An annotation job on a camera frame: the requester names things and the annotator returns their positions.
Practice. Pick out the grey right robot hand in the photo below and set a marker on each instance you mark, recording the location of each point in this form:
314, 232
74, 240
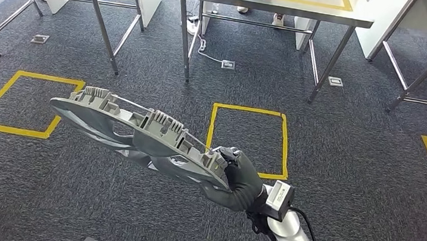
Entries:
242, 182

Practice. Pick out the silver plastic wheel hubcap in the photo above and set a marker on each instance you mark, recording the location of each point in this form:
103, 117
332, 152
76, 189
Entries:
91, 116

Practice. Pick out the grey floor socket box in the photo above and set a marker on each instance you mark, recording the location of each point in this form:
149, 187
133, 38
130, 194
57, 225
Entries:
228, 65
335, 81
40, 39

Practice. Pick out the white power strip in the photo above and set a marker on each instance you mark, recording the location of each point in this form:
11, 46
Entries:
192, 27

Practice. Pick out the person's shoe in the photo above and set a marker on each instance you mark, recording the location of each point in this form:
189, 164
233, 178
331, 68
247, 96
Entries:
278, 20
242, 10

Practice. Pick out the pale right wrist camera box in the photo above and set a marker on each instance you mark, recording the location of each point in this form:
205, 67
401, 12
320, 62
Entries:
281, 196

